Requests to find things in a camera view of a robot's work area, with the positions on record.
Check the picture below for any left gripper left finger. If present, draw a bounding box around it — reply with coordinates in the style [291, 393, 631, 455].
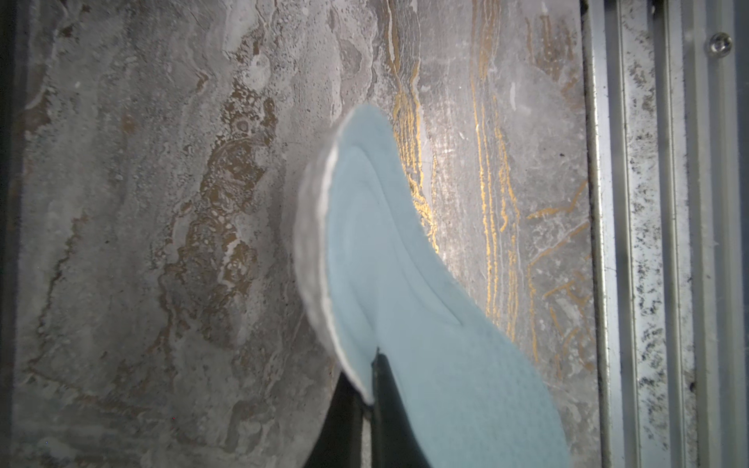
[304, 372, 364, 468]

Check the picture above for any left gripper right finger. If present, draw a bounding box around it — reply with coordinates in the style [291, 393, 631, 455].
[371, 353, 429, 468]

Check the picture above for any light blue insole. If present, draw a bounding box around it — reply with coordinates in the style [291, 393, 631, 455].
[293, 105, 572, 467]

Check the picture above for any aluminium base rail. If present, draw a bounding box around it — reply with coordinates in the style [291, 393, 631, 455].
[581, 1, 748, 467]

